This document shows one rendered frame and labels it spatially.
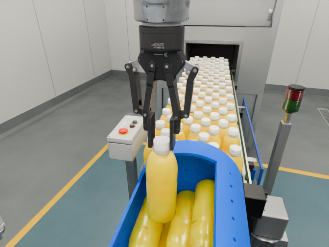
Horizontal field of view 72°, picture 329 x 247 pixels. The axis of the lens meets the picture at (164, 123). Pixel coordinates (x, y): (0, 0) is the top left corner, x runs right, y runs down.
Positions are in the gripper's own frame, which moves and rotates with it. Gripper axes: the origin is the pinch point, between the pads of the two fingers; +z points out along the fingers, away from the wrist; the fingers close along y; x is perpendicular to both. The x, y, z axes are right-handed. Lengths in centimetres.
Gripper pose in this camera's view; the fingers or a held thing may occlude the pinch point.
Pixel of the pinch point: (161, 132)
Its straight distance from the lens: 46.2
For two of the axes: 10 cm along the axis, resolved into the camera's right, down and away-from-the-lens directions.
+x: 2.1, -4.6, 8.6
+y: 9.8, 1.0, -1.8
